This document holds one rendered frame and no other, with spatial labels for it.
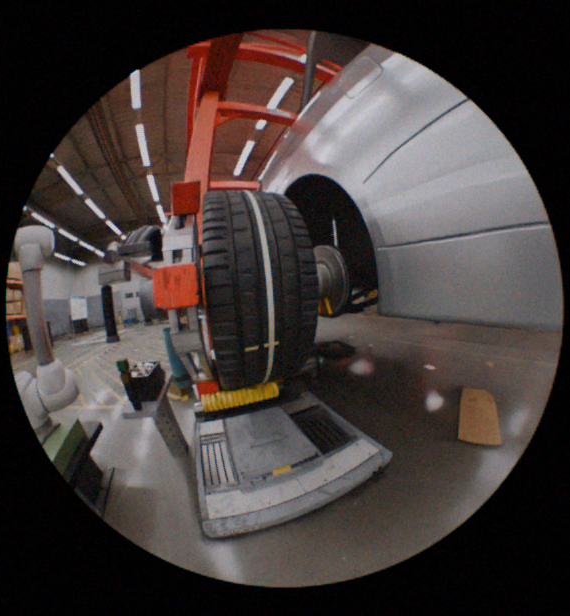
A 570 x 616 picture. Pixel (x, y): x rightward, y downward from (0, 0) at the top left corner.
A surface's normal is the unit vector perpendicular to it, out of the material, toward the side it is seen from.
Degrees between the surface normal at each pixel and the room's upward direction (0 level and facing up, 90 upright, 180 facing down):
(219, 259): 83
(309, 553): 0
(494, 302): 90
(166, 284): 90
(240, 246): 79
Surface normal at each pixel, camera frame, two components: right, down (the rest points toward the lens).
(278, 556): -0.10, -0.99
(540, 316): -0.91, 0.13
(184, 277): 0.39, 0.04
